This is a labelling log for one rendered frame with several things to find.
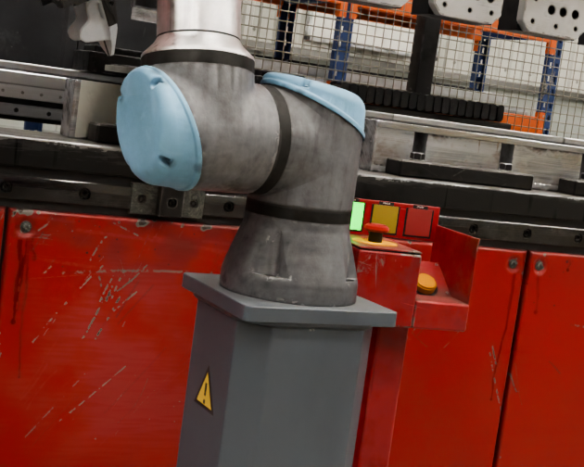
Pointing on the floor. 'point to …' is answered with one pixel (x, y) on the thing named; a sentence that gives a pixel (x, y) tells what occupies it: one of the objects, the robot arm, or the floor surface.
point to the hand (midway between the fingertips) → (111, 45)
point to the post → (424, 55)
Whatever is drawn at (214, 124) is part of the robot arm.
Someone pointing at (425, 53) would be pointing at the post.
